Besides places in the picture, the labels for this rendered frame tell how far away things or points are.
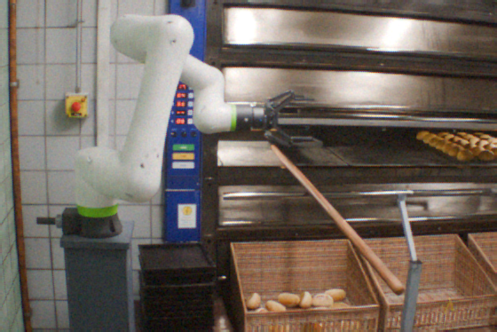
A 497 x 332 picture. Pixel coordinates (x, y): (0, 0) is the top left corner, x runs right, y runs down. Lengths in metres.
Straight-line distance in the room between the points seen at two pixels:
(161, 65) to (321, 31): 1.19
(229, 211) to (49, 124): 0.87
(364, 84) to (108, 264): 1.50
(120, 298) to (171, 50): 0.73
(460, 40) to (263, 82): 0.96
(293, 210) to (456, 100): 0.93
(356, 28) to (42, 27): 1.35
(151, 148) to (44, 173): 1.15
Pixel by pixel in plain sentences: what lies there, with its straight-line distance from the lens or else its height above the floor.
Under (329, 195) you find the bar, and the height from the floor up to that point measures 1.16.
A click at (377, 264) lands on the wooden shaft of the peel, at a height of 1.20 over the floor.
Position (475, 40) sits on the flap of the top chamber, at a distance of 3.08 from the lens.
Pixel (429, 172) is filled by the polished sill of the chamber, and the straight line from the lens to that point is 3.06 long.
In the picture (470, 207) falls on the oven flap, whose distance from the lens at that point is 3.21.
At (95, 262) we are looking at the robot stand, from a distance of 1.86.
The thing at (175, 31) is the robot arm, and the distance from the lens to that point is 1.74.
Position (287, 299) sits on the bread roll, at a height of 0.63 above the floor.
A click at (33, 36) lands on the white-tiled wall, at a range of 2.72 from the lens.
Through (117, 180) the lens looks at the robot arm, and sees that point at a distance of 1.72.
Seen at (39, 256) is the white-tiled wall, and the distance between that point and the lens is 2.92.
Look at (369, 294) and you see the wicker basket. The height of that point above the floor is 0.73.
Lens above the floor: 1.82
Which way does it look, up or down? 13 degrees down
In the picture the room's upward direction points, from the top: 2 degrees clockwise
